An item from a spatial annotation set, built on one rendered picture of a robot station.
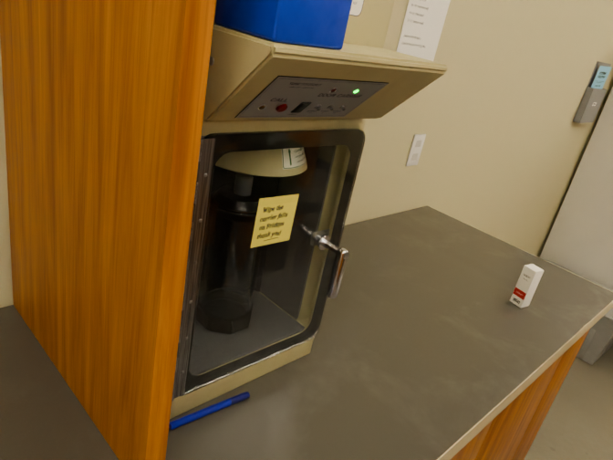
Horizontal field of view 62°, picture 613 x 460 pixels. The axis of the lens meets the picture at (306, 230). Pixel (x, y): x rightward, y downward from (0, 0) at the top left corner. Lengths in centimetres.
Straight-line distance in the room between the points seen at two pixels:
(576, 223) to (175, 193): 329
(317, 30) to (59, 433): 64
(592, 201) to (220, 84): 320
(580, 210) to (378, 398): 282
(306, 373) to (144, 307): 45
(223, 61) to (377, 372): 67
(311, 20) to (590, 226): 320
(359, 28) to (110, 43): 34
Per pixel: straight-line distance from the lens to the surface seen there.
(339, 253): 81
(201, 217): 65
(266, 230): 73
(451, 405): 102
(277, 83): 56
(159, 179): 52
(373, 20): 78
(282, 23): 51
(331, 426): 89
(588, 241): 365
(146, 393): 66
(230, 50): 55
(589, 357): 340
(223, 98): 56
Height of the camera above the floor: 155
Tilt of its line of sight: 24 degrees down
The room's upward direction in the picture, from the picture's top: 12 degrees clockwise
